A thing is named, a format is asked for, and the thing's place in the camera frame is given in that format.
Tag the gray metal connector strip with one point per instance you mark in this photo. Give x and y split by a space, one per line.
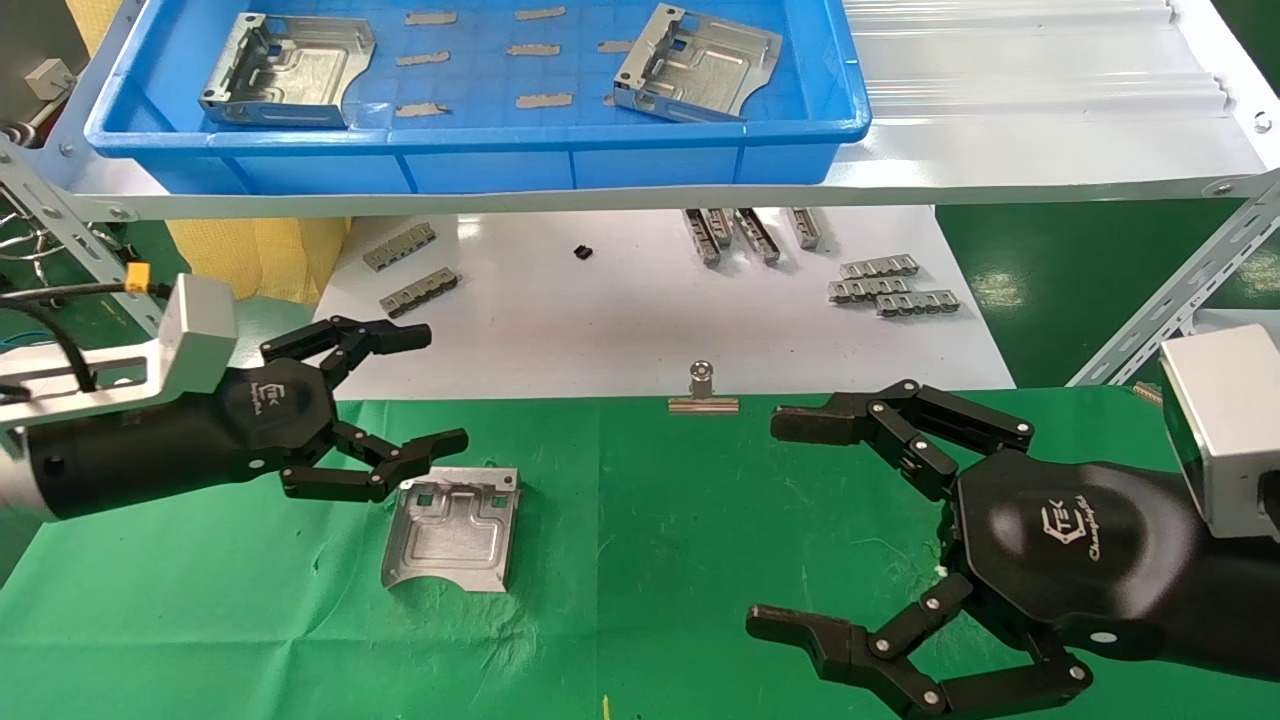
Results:
757 235
702 238
721 225
400 247
420 293
918 303
880 267
805 228
868 290

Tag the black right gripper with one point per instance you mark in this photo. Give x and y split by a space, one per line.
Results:
1070 550

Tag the green table cloth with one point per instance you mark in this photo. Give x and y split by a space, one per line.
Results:
640 600

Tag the yellow plastic bag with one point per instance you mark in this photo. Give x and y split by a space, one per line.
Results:
250 260

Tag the blue plastic tray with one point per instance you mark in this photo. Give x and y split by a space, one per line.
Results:
500 165

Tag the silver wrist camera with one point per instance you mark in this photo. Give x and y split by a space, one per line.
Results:
1230 430
195 335

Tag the silver camera mount bracket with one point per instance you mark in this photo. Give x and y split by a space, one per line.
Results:
110 375

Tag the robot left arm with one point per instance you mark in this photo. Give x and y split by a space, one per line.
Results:
12 490

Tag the silver binder clip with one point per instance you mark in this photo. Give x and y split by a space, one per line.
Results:
703 405
1148 393

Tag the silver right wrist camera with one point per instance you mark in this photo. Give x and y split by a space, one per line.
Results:
1230 430

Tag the small white box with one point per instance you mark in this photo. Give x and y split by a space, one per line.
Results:
45 78

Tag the black swivel stool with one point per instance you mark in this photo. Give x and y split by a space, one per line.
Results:
120 243

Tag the white metal shelf rack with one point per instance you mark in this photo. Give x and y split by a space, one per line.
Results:
1000 100

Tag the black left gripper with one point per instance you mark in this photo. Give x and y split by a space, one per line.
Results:
260 420

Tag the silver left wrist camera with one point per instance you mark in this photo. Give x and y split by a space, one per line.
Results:
195 335

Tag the sheet metal bracket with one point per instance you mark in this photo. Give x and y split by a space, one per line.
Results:
300 75
700 70
450 535

